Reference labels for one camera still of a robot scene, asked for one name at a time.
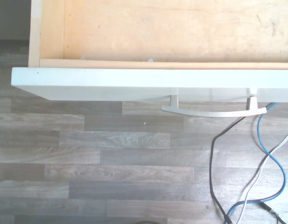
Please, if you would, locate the white-fronted wooden drawer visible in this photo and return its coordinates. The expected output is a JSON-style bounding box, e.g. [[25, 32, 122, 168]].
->
[[11, 0, 288, 104]]

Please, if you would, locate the silver curved drawer handle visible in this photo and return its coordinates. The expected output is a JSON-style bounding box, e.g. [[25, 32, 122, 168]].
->
[[161, 94, 267, 118]]

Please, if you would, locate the thin black cable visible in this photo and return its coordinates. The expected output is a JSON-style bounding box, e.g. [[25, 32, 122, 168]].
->
[[209, 102, 275, 224]]

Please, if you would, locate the white cable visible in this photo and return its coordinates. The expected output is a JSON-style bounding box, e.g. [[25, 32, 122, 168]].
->
[[235, 126, 288, 224]]

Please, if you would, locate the black cable with connector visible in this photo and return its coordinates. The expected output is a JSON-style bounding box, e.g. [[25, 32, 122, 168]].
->
[[259, 202, 288, 224]]

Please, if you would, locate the blue cable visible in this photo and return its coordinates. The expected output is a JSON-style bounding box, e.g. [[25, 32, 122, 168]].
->
[[225, 102, 288, 222]]

